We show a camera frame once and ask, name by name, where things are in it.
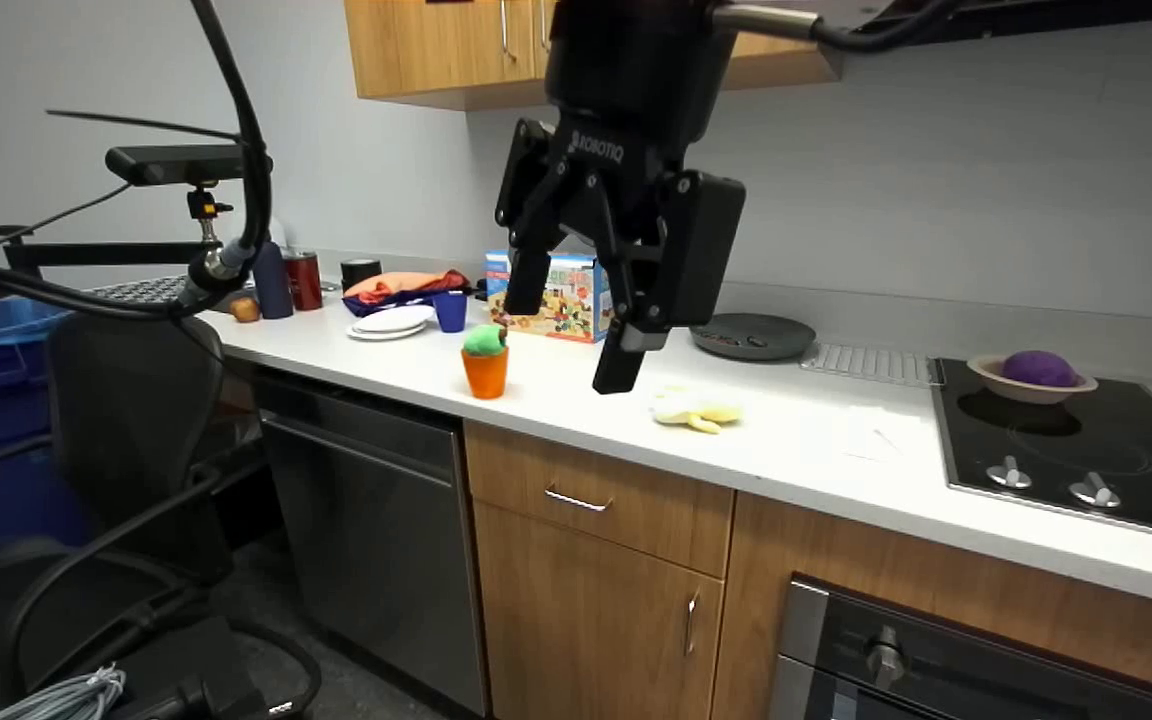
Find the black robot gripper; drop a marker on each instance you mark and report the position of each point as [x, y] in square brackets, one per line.
[634, 90]

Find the green pear plushy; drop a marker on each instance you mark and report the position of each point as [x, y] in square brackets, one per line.
[484, 341]

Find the blue plastic cup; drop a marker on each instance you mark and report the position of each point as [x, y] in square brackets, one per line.
[449, 308]

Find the orange plastic cup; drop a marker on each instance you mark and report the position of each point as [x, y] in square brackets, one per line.
[484, 375]

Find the yellow banana plushy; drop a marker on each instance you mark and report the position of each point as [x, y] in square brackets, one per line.
[697, 413]

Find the colourful cereal box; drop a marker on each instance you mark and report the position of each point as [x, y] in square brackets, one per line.
[574, 300]

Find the dark grey round plate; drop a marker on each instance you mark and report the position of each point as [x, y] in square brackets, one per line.
[754, 336]

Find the stack of white plates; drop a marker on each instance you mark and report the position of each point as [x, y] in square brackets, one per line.
[392, 327]

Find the orange red cloth toy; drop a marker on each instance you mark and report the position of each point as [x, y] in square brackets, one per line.
[397, 291]

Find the black mug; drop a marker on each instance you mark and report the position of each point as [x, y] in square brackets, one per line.
[359, 269]

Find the wooden drawer front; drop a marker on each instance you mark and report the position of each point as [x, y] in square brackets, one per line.
[618, 500]

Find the red can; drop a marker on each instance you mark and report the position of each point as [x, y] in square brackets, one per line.
[305, 282]

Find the wooden upper cabinet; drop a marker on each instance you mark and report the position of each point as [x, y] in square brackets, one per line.
[493, 53]

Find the stainless steel dishwasher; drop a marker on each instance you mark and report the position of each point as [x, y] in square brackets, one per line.
[378, 521]

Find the dark blue bottle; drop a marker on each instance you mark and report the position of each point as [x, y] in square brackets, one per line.
[269, 284]

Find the wooden lower cabinet door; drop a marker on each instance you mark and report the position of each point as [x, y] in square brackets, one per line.
[581, 630]

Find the beige bowl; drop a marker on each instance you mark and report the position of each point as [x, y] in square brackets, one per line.
[1027, 392]

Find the black oven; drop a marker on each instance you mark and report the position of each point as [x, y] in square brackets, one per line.
[862, 657]

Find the purple ball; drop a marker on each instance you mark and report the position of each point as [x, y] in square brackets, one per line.
[1037, 371]

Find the black glass cooktop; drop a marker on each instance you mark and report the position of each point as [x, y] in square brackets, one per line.
[1089, 453]

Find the black mesh office chair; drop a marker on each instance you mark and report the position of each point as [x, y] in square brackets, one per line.
[122, 626]

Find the black stereo camera on stand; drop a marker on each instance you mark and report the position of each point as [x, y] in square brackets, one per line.
[174, 163]

